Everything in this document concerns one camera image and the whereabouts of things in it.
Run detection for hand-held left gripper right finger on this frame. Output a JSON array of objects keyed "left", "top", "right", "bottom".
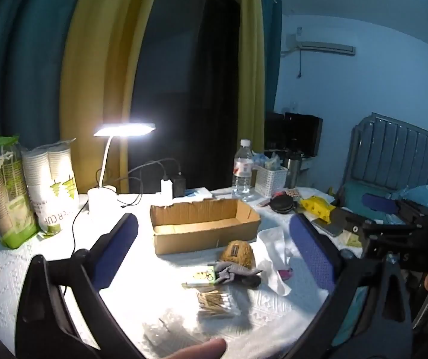
[{"left": 289, "top": 213, "right": 413, "bottom": 359}]

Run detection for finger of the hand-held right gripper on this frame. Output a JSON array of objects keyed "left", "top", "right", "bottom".
[
  {"left": 330, "top": 207, "right": 422, "bottom": 241},
  {"left": 362, "top": 192, "right": 428, "bottom": 220}
]

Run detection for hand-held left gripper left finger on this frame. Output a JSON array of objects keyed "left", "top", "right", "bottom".
[{"left": 15, "top": 212, "right": 143, "bottom": 359}]

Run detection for white cloth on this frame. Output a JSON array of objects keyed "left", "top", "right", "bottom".
[{"left": 256, "top": 227, "right": 293, "bottom": 296}]

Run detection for brown knit hat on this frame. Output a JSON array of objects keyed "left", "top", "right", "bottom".
[{"left": 219, "top": 240, "right": 256, "bottom": 270}]

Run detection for cardboard box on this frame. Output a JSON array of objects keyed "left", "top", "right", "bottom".
[{"left": 149, "top": 197, "right": 261, "bottom": 255}]

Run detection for grey knit gloves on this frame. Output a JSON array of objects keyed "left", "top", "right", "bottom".
[{"left": 212, "top": 262, "right": 263, "bottom": 288}]

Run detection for person's left hand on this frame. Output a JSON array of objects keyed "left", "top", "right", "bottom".
[{"left": 144, "top": 337, "right": 226, "bottom": 359}]

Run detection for teal bed sheet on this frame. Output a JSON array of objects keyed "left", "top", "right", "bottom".
[{"left": 335, "top": 181, "right": 428, "bottom": 225}]

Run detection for yellow plastic bag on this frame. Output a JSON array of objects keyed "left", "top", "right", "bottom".
[{"left": 300, "top": 195, "right": 336, "bottom": 222}]

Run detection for white desk lamp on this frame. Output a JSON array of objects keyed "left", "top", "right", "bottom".
[{"left": 87, "top": 123, "right": 156, "bottom": 215}]

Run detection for grey bed headboard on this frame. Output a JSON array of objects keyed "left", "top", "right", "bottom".
[{"left": 343, "top": 112, "right": 428, "bottom": 195}]

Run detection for black round case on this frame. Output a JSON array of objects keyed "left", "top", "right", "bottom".
[{"left": 270, "top": 192, "right": 297, "bottom": 215}]

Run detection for white embossed tablecloth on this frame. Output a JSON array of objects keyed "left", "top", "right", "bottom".
[{"left": 0, "top": 187, "right": 364, "bottom": 359}]

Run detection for steel thermos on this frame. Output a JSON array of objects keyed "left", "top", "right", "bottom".
[{"left": 286, "top": 152, "right": 304, "bottom": 189}]

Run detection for black power adapter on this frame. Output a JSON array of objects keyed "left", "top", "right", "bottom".
[{"left": 171, "top": 174, "right": 186, "bottom": 197}]

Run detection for white plastic basket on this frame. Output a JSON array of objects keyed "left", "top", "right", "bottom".
[{"left": 254, "top": 165, "right": 288, "bottom": 197}]

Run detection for small green yellow box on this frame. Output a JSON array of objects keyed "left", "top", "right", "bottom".
[{"left": 182, "top": 265, "right": 218, "bottom": 289}]

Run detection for white paper cups pack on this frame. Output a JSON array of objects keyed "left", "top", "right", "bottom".
[{"left": 23, "top": 138, "right": 80, "bottom": 237}]

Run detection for blue white box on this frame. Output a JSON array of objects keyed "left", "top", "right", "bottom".
[{"left": 184, "top": 189, "right": 214, "bottom": 200}]

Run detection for clear plastic bag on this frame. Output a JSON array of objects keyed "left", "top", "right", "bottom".
[{"left": 141, "top": 308, "right": 199, "bottom": 348}]

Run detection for small packets bundle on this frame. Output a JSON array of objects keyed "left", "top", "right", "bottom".
[{"left": 253, "top": 151, "right": 282, "bottom": 169}]

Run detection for clear water bottle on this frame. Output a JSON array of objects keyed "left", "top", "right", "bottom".
[{"left": 232, "top": 139, "right": 255, "bottom": 200}]

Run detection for bag of cotton swabs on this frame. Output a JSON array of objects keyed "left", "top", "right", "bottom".
[{"left": 196, "top": 290, "right": 242, "bottom": 319}]

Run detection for black monitor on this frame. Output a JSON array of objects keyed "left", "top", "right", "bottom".
[{"left": 264, "top": 111, "right": 285, "bottom": 150}]

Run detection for green paper cups pack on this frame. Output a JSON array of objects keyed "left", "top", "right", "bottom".
[{"left": 0, "top": 133, "right": 40, "bottom": 249}]

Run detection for white air conditioner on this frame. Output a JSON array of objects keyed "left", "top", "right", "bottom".
[{"left": 285, "top": 32, "right": 357, "bottom": 57}]

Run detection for dark glass door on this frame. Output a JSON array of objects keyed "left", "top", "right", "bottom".
[{"left": 131, "top": 0, "right": 242, "bottom": 191}]

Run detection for wide yellow curtain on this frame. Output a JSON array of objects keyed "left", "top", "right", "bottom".
[{"left": 60, "top": 0, "right": 166, "bottom": 195}]

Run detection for narrow yellow curtain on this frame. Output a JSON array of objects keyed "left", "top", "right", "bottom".
[{"left": 236, "top": 0, "right": 267, "bottom": 158}]

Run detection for narrow teal curtain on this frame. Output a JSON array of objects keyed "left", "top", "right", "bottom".
[{"left": 261, "top": 0, "right": 284, "bottom": 120}]

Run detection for wide teal curtain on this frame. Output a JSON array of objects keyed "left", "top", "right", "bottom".
[{"left": 0, "top": 0, "right": 91, "bottom": 150}]

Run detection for black lamp cable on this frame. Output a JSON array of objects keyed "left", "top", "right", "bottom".
[{"left": 62, "top": 204, "right": 91, "bottom": 298}]

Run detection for black charger cable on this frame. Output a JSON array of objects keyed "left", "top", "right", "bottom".
[{"left": 96, "top": 159, "right": 182, "bottom": 208}]

